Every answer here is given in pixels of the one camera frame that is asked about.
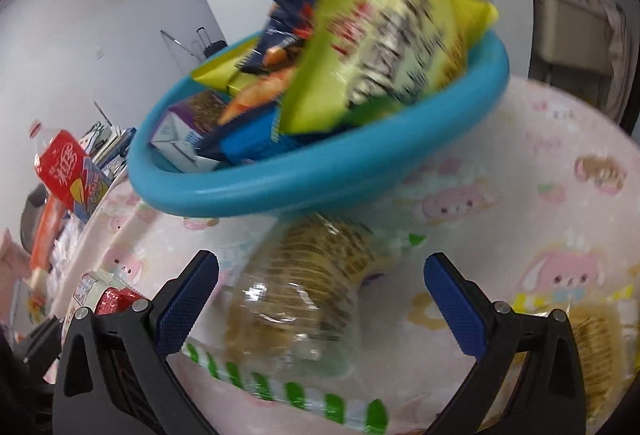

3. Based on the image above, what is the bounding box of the red label drink bottle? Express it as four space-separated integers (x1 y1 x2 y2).
29 120 112 223

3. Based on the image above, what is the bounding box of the black suitcase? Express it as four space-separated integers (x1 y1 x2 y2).
195 27 228 59

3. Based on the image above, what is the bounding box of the small red snack packet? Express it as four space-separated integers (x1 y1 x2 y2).
70 270 142 315

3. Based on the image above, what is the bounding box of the dark purple snack bag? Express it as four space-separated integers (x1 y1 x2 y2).
238 0 317 74

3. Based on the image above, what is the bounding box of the green striped clear cracker bag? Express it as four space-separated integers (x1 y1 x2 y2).
181 214 426 434

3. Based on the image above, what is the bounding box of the blue plastic basin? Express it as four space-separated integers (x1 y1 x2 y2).
127 31 510 218

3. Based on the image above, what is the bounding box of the pink cartoon tablecloth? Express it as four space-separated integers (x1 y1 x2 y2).
52 78 639 434

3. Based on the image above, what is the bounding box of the purple white snack box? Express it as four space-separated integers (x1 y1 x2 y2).
150 90 228 173

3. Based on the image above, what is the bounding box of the beige bathroom vanity cabinet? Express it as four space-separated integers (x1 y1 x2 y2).
533 0 613 77

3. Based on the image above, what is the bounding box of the yellow chip bag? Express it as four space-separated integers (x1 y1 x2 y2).
279 0 499 135
190 33 258 96

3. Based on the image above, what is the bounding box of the navy orange chip bag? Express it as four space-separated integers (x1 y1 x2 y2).
195 67 316 166

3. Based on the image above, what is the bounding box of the yellow striped clear cracker bag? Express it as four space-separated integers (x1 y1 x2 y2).
513 285 639 427

